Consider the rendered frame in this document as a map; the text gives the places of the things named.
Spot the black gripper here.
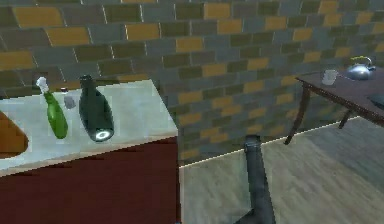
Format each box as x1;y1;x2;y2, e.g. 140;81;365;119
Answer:
244;134;262;150

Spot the dark green wine bottle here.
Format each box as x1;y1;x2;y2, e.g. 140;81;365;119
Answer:
78;74;116;143

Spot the green spray bottle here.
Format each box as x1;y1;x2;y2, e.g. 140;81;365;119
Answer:
35;76;69;140

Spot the pale grey cup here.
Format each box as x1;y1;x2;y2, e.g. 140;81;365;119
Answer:
321;69;340;87

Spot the dark brown wooden table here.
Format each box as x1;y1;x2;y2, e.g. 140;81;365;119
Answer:
283;67;384;146

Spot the silver kettle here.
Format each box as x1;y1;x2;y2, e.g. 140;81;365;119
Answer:
344;55;377;82

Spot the flat dark grey object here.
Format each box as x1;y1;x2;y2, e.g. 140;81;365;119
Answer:
367;92;384;111

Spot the red cabinet with white worktop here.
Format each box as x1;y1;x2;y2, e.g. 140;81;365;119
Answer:
0;79;181;224

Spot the brown sink basin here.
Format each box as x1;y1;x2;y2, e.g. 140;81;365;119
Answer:
0;111;30;160

